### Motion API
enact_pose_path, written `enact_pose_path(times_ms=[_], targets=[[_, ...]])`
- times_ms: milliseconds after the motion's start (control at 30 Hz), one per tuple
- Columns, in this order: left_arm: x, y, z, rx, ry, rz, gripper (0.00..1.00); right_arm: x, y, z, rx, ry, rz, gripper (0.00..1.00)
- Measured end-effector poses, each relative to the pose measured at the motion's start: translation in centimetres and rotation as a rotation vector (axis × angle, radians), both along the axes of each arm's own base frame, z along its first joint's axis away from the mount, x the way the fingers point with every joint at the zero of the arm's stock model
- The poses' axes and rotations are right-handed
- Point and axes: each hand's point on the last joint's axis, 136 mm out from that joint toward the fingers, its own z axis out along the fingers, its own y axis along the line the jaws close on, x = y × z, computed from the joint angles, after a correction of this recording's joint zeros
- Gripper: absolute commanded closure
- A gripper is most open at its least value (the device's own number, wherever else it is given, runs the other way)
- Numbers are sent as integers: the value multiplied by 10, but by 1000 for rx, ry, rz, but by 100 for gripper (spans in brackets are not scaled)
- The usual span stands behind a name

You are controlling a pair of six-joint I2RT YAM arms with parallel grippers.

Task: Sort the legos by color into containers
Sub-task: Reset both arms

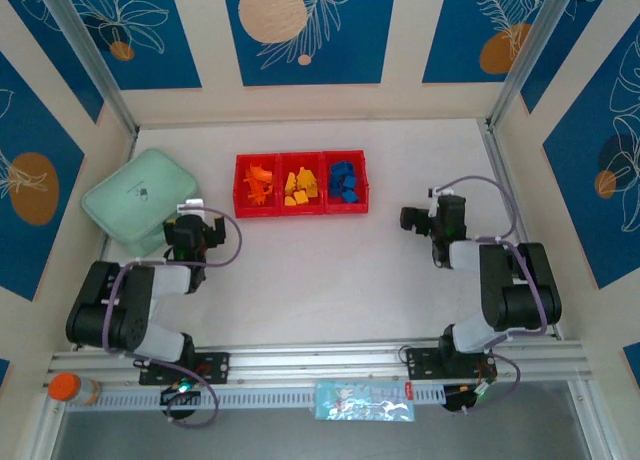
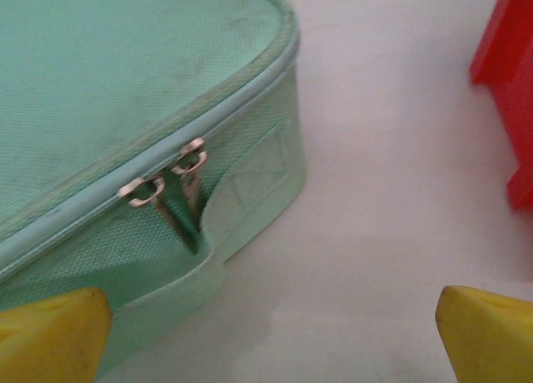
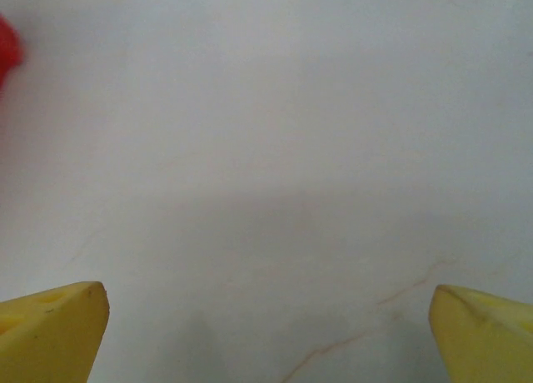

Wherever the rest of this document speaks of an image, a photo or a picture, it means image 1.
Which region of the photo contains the black controller board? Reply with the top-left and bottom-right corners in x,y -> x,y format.
159,385 -> 202,407
442,383 -> 490,414

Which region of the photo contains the bottle with orange cap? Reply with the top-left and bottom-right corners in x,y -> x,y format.
48,372 -> 103,407

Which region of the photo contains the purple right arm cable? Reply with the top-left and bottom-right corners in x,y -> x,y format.
437,176 -> 549,414

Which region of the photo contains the aluminium frame post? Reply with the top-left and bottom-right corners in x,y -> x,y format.
485,0 -> 585,131
35,0 -> 140,137

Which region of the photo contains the red plastic bin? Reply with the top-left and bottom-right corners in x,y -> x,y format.
277,152 -> 326,217
322,149 -> 371,215
233,153 -> 281,220

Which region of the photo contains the printed foil packet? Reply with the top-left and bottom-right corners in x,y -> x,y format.
313,379 -> 416,422

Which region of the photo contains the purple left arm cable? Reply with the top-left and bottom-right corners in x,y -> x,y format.
102,207 -> 245,430

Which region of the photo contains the grey slotted cable duct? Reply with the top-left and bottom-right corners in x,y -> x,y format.
64,382 -> 446,412

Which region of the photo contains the mint green zip pouch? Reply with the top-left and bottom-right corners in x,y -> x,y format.
81,148 -> 206,256

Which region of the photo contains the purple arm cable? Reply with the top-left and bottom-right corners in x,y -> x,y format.
437,176 -> 549,414
102,207 -> 245,430

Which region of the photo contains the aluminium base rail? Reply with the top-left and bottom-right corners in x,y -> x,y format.
47,337 -> 596,384

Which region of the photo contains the orange angled technic beam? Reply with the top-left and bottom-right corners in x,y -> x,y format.
243,182 -> 274,206

